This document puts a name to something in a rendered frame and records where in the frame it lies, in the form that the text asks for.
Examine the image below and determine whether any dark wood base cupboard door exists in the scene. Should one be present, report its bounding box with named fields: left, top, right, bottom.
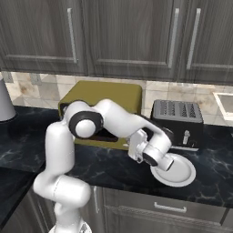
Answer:
left=79, top=185, right=106, bottom=233
left=104, top=205, right=226, bottom=233

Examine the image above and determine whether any silver drawer handle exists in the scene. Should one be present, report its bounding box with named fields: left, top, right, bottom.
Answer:
left=153, top=201, right=187, bottom=214

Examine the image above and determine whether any olive toaster oven door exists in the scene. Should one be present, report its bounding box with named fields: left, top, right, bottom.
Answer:
left=73, top=137, right=130, bottom=152

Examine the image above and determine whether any silver cupboard bar handle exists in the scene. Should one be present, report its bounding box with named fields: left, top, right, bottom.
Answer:
left=167, top=7, right=181, bottom=69
left=186, top=7, right=202, bottom=71
left=66, top=7, right=78, bottom=64

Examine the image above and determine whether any grey cylindrical appliance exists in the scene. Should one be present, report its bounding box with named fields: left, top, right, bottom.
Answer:
left=0, top=72, right=17, bottom=123

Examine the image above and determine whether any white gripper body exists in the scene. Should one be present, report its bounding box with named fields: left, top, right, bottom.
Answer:
left=127, top=129, right=149, bottom=161

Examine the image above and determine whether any silver toaster lever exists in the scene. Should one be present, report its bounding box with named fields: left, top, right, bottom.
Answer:
left=182, top=129, right=191, bottom=146

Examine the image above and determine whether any olive green toaster oven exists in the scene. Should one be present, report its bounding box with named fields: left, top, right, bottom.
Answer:
left=57, top=79, right=144, bottom=152

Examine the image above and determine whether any silver base cupboard handle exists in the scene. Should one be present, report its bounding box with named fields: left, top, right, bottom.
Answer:
left=92, top=186, right=101, bottom=215

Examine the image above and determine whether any grey wall socket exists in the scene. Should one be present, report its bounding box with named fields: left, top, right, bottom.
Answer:
left=28, top=73, right=43, bottom=86

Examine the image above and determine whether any white round plate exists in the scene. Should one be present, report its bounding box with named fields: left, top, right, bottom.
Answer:
left=150, top=152, right=198, bottom=188

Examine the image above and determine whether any dark wood wall cupboard door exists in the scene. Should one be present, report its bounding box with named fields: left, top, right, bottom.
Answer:
left=177, top=0, right=233, bottom=86
left=82, top=0, right=181, bottom=81
left=0, top=0, right=88, bottom=76

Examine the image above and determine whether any dark wood drawer front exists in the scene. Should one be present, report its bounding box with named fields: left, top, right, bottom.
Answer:
left=102, top=187, right=228, bottom=225

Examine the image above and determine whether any black toaster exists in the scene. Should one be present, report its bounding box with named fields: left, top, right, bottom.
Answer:
left=150, top=98, right=205, bottom=152

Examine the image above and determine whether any white window frame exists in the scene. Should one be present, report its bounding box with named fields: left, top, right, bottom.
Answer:
left=212, top=91, right=233, bottom=122

